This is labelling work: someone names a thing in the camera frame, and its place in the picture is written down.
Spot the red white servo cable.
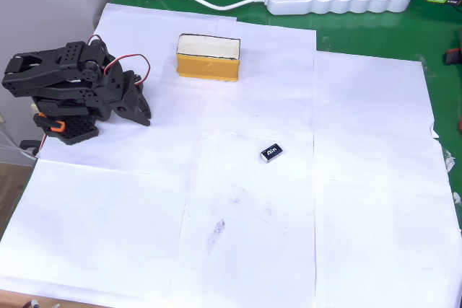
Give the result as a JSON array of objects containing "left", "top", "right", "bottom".
[{"left": 87, "top": 35, "right": 152, "bottom": 88}]

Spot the thin white cable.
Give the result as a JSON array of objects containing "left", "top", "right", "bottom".
[{"left": 0, "top": 129, "right": 37, "bottom": 160}]

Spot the white paper sheet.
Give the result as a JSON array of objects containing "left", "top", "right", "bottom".
[
  {"left": 216, "top": 19, "right": 318, "bottom": 143},
  {"left": 313, "top": 50, "right": 440, "bottom": 140},
  {"left": 0, "top": 159, "right": 187, "bottom": 304},
  {"left": 92, "top": 2, "right": 239, "bottom": 82},
  {"left": 173, "top": 131, "right": 318, "bottom": 308},
  {"left": 38, "top": 66, "right": 203, "bottom": 175},
  {"left": 313, "top": 131, "right": 462, "bottom": 308}
]

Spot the red black tool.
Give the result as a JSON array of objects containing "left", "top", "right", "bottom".
[{"left": 443, "top": 47, "right": 462, "bottom": 66}]

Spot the orange black table clamp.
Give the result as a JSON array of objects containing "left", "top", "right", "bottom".
[{"left": 33, "top": 113, "right": 68, "bottom": 133}]

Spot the small black eraser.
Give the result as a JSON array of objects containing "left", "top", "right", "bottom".
[{"left": 259, "top": 144, "right": 284, "bottom": 164}]

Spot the yellow rectangular box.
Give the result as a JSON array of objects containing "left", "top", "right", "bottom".
[{"left": 175, "top": 32, "right": 242, "bottom": 84}]

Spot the green desk mat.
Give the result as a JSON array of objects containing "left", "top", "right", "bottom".
[{"left": 110, "top": 0, "right": 462, "bottom": 232}]

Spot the black clamp handle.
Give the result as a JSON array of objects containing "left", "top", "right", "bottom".
[{"left": 19, "top": 139, "right": 41, "bottom": 157}]

